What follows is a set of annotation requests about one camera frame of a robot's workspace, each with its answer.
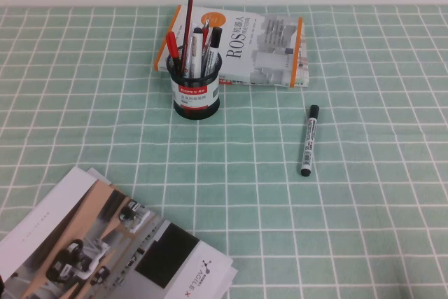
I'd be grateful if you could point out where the white orange ROS book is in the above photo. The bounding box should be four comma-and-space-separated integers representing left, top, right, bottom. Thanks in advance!
153, 4, 304, 89

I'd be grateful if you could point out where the silver ballpoint pen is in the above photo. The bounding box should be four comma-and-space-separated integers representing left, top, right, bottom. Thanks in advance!
199, 18, 211, 55

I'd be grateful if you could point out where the white marker with dark cap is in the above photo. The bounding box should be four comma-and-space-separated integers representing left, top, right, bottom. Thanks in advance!
190, 27, 205, 78

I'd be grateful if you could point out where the black mesh pen holder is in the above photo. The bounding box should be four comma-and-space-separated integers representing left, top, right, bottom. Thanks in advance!
165, 50, 223, 121

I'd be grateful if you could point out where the AgileX photo brochure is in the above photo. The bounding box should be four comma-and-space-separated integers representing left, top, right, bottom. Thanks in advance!
0, 166, 235, 299

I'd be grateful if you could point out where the white marker with black cap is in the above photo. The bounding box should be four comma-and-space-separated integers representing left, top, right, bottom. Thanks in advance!
202, 27, 223, 76

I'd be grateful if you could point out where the red capped pen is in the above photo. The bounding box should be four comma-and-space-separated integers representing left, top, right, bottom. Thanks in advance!
165, 31, 183, 76

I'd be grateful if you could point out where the white whiteboard marker black cap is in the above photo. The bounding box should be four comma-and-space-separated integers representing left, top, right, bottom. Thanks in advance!
300, 104, 320, 177

